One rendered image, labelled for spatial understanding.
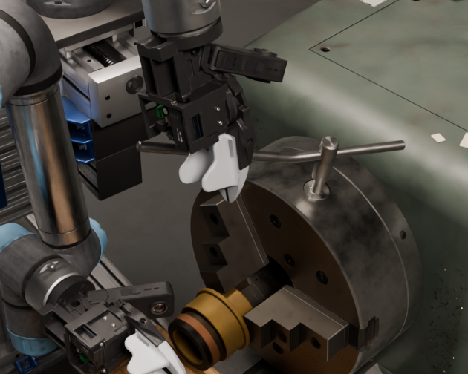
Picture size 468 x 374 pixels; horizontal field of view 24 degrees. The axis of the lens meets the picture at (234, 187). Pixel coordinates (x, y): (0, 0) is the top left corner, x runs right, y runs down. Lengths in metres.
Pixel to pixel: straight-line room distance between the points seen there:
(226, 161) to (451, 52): 0.54
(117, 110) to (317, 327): 0.62
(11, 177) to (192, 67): 0.89
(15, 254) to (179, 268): 1.60
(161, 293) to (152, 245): 1.69
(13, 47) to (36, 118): 0.16
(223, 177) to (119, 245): 1.98
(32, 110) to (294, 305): 0.43
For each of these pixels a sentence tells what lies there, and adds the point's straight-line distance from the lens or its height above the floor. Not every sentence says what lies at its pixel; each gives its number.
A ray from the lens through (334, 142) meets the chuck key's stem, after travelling 1.27.
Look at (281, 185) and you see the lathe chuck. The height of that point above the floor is 1.24.
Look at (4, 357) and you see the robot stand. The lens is 2.36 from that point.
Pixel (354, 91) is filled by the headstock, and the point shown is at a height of 1.26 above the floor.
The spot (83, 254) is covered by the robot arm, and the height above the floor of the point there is 1.00.
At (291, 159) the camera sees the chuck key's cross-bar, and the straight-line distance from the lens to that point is 1.27.
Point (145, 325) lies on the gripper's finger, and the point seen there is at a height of 1.12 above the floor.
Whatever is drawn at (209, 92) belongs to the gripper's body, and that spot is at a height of 1.47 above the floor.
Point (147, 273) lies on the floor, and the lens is 3.01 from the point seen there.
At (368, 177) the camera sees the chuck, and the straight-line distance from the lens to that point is 1.37.
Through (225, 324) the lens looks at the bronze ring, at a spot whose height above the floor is 1.11.
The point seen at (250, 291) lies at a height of 1.06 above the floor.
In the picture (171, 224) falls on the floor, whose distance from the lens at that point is 3.16.
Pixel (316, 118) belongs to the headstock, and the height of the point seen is 1.23.
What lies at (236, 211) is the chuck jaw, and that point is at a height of 1.19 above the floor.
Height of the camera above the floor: 2.08
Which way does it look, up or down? 39 degrees down
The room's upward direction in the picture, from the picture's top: straight up
